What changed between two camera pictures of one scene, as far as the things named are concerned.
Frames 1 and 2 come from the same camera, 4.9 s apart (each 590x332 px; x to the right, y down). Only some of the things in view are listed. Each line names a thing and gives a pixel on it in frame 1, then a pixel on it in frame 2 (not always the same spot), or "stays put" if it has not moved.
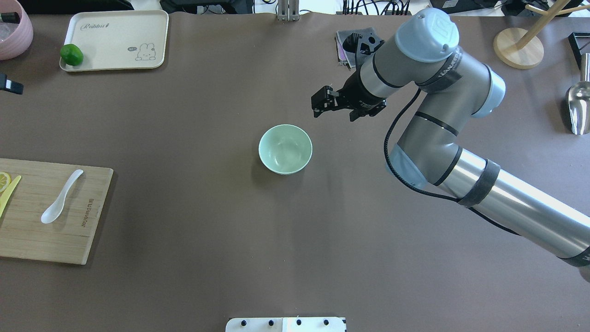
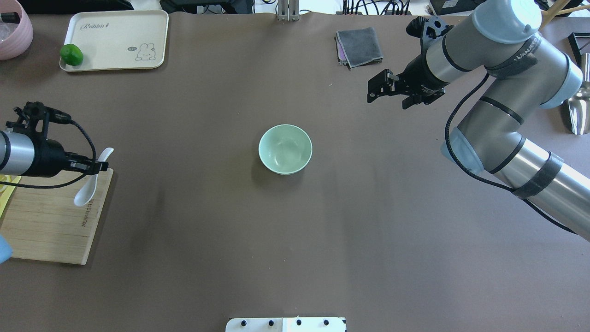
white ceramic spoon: [54, 210] → [84, 197]
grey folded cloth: [368, 35] stays put
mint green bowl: [285, 149] stays put
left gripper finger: [10, 85] → [50, 158]
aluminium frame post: [288, 10] stays put
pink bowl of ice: [15, 38] stays put
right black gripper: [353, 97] → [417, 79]
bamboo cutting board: [71, 236] stays put
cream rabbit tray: [118, 39] stays put
